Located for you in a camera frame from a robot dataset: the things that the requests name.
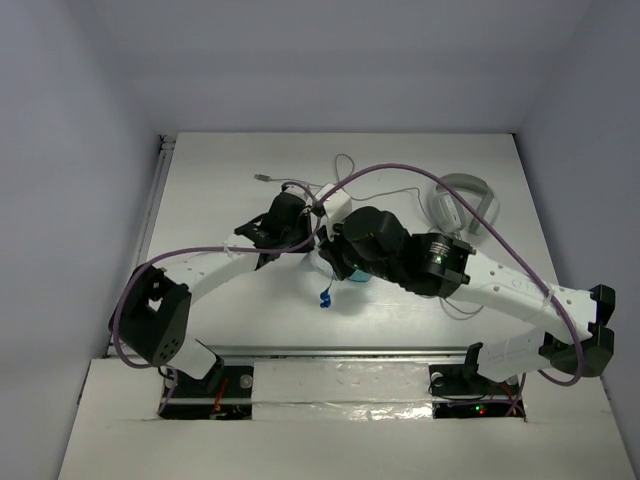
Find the teal white cat-ear headphones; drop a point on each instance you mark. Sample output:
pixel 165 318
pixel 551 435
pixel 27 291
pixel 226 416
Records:
pixel 322 266

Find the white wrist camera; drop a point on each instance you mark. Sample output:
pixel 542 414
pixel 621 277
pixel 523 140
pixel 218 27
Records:
pixel 335 208
pixel 301 190

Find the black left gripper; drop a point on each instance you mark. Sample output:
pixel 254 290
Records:
pixel 304 232

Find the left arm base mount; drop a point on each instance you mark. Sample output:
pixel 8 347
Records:
pixel 224 394

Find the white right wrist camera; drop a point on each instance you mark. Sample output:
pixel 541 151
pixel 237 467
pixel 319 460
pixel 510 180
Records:
pixel 335 208

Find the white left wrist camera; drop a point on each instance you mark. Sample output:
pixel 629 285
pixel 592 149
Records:
pixel 301 190

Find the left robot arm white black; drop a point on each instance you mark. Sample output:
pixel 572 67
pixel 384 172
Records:
pixel 152 315

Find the grey white headphones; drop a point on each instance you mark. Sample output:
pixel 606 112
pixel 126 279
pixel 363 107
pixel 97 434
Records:
pixel 473 204

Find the aluminium rail frame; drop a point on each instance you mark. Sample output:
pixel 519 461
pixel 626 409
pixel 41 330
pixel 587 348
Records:
pixel 211 186

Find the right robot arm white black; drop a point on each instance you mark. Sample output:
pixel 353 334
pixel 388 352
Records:
pixel 569 334

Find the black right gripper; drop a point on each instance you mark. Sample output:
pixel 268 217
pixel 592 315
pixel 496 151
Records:
pixel 330 248

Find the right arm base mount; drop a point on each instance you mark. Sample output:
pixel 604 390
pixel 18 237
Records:
pixel 460 392

